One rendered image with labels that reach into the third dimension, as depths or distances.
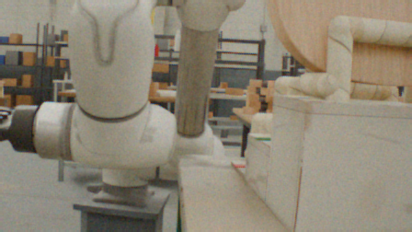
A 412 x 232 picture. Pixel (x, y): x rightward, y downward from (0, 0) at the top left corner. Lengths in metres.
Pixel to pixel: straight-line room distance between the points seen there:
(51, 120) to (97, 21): 0.20
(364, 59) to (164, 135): 0.30
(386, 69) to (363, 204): 0.19
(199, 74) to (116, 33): 0.73
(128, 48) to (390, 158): 0.36
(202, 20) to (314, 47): 0.56
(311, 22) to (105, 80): 0.28
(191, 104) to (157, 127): 0.66
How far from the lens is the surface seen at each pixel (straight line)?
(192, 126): 1.35
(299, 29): 0.60
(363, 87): 0.78
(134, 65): 0.55
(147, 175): 1.46
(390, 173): 0.62
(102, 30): 0.53
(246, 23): 11.98
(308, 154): 0.57
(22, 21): 12.48
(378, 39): 0.61
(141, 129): 0.63
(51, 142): 0.67
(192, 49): 1.19
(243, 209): 0.69
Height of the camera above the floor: 1.12
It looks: 3 degrees down
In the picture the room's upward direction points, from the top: 3 degrees clockwise
